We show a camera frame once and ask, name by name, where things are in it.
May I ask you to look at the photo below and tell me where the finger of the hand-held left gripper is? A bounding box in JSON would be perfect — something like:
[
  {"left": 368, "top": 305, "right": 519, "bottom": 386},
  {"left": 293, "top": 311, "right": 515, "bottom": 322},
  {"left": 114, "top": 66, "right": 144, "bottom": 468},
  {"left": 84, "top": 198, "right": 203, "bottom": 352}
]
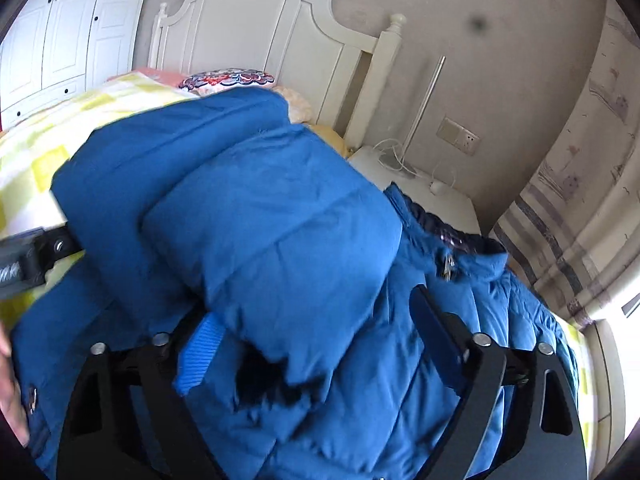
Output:
[{"left": 31, "top": 225, "right": 85, "bottom": 273}]

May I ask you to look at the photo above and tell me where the beige plush cushion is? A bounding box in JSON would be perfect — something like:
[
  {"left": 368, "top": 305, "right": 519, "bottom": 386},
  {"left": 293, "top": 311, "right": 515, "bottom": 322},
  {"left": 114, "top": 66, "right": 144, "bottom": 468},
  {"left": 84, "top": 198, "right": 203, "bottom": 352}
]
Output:
[{"left": 272, "top": 85, "right": 314, "bottom": 124}]

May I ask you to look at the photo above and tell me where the wall socket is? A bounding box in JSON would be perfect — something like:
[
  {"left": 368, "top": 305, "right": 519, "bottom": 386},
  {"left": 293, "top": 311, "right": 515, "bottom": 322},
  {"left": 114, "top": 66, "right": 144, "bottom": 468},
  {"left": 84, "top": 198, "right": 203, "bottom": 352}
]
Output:
[{"left": 436, "top": 117, "right": 481, "bottom": 154}]

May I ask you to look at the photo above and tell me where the patterned pillow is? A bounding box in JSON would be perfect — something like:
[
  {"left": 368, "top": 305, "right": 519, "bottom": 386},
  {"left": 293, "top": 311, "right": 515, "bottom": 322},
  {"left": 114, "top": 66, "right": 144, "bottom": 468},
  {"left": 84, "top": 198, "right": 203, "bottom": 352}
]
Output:
[{"left": 177, "top": 70, "right": 276, "bottom": 97}]

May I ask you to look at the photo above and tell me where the yellow cloth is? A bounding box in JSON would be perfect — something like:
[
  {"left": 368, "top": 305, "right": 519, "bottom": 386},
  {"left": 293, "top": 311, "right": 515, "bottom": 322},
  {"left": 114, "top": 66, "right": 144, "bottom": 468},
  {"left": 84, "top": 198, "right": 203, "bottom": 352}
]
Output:
[{"left": 309, "top": 122, "right": 352, "bottom": 159}]

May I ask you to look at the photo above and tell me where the white desk lamp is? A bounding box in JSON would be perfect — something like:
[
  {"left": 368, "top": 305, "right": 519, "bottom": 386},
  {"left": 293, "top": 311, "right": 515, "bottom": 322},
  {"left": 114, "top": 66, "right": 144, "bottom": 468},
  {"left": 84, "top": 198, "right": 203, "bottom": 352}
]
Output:
[{"left": 379, "top": 56, "right": 447, "bottom": 179}]

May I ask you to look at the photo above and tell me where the white wooden headboard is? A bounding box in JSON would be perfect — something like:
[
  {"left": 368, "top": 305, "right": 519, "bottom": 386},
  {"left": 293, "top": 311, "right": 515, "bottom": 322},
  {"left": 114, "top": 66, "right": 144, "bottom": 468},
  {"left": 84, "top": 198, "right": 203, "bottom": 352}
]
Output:
[{"left": 147, "top": 0, "right": 407, "bottom": 150}]

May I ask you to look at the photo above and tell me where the blue down jacket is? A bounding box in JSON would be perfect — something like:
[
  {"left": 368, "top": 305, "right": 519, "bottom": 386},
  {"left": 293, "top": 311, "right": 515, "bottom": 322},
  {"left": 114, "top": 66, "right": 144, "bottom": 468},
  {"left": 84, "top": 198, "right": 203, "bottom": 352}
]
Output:
[{"left": 10, "top": 87, "right": 581, "bottom": 480}]

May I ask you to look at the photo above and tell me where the yellow checked bed sheet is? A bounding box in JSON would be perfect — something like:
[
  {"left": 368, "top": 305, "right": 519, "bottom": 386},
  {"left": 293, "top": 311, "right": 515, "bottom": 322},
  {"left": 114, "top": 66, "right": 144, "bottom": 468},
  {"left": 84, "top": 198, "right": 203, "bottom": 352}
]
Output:
[{"left": 0, "top": 71, "right": 608, "bottom": 426}]

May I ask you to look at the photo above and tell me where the white bedside table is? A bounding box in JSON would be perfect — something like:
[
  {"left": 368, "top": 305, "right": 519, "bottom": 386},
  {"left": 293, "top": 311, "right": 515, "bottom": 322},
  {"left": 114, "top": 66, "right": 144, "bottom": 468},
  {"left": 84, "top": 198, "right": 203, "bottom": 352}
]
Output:
[{"left": 347, "top": 145, "right": 483, "bottom": 237}]

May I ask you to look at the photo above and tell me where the white wardrobe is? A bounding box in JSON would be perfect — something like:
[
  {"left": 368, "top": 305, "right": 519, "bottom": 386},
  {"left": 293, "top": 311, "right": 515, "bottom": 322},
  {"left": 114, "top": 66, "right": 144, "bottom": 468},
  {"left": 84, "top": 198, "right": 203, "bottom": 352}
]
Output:
[{"left": 0, "top": 0, "right": 159, "bottom": 127}]

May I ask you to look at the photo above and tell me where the striped curtain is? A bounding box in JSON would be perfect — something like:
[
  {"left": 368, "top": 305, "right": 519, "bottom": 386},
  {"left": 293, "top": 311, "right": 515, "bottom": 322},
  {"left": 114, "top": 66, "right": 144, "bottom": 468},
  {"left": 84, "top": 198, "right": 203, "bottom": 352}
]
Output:
[{"left": 492, "top": 0, "right": 640, "bottom": 332}]

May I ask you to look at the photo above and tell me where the person's left hand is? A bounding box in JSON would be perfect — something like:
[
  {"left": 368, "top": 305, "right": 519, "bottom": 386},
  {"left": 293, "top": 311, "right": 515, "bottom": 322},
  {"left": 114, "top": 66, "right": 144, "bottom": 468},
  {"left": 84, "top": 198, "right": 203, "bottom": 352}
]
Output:
[{"left": 0, "top": 329, "right": 32, "bottom": 447}]

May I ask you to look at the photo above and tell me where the pink cloth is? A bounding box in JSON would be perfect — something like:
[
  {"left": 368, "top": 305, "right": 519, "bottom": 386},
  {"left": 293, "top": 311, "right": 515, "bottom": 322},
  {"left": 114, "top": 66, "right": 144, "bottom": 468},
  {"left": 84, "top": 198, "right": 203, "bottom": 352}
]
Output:
[{"left": 134, "top": 66, "right": 187, "bottom": 89}]

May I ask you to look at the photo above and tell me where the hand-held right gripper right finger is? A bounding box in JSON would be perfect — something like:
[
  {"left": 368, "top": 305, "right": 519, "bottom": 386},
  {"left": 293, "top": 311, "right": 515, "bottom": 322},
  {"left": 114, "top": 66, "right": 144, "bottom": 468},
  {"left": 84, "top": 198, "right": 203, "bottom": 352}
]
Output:
[{"left": 409, "top": 284, "right": 587, "bottom": 480}]

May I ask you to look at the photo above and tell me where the white cable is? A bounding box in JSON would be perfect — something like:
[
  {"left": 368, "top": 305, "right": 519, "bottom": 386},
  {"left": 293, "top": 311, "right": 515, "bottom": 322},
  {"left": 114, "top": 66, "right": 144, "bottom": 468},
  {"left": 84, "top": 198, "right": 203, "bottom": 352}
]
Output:
[{"left": 372, "top": 139, "right": 457, "bottom": 192}]

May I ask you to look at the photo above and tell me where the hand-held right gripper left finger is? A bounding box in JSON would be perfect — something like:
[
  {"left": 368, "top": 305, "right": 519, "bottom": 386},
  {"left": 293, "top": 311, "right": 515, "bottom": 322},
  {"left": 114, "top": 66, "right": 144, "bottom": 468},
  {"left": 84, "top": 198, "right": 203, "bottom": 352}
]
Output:
[{"left": 55, "top": 310, "right": 227, "bottom": 480}]

